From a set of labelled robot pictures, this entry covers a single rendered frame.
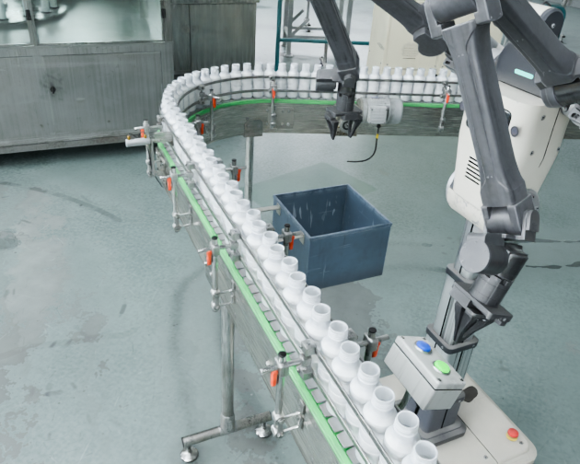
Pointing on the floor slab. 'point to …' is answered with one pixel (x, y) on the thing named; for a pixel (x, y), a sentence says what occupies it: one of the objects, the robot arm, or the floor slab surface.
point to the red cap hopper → (306, 23)
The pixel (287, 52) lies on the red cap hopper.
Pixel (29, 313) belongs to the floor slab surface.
